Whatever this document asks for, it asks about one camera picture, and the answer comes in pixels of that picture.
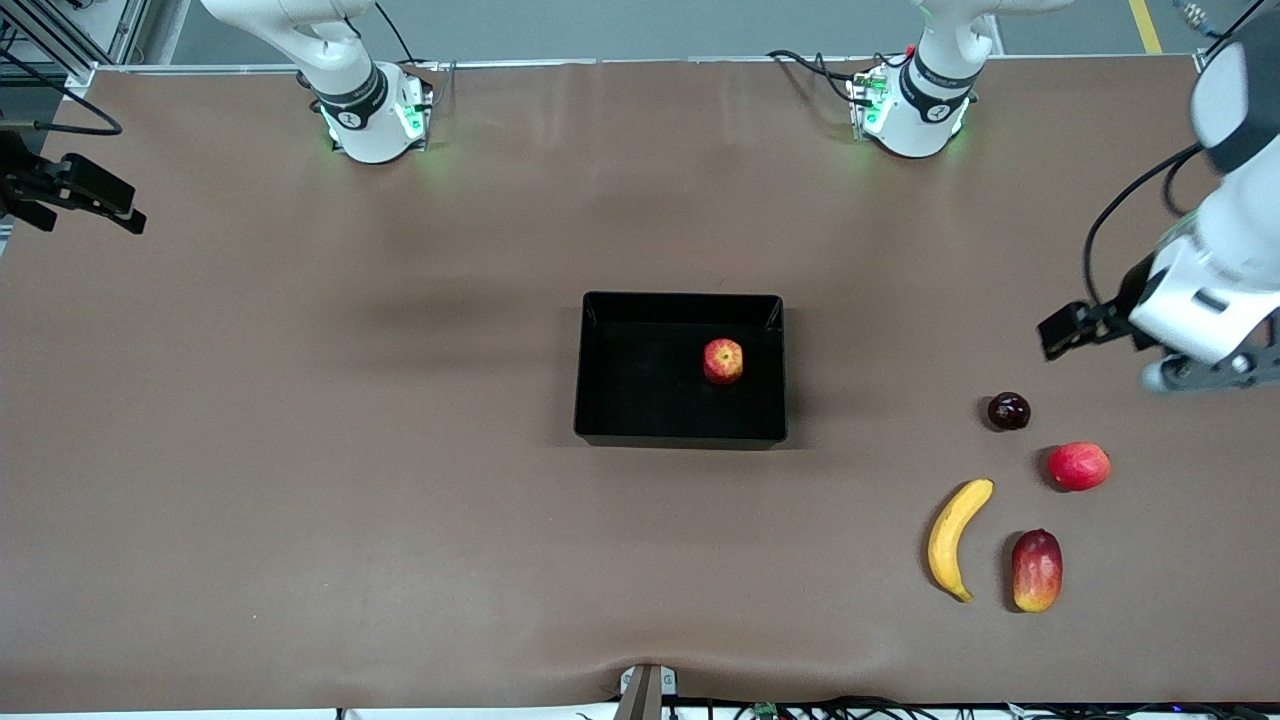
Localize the aluminium frame profile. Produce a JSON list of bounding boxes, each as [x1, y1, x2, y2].
[[0, 0, 151, 93]]

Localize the metal table edge rail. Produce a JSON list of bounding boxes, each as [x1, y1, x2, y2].
[[60, 54, 1206, 75]]

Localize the black plastic box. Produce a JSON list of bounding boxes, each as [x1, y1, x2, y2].
[[574, 291, 789, 451]]

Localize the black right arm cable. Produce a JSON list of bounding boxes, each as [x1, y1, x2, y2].
[[0, 45, 124, 137]]

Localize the yellow banana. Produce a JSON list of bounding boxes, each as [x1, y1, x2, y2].
[[927, 478, 996, 604]]

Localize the brown table cover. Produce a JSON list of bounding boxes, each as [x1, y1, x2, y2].
[[0, 57, 1280, 713]]

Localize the black left base cable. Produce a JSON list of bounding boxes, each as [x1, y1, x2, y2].
[[767, 48, 869, 106]]

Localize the grey table clamp bracket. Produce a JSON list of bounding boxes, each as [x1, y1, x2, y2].
[[618, 664, 679, 720]]

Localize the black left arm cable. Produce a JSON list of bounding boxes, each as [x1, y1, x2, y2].
[[1084, 143, 1203, 307]]

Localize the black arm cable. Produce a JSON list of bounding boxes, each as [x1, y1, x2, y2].
[[0, 45, 124, 137], [1084, 143, 1203, 307]]

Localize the round red peach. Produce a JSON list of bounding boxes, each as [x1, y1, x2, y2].
[[1047, 441, 1112, 493]]

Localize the red yellow striped apple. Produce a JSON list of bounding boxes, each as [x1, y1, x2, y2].
[[702, 338, 745, 386]]

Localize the red yellow mango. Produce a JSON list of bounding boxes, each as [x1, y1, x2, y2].
[[1011, 529, 1064, 614]]

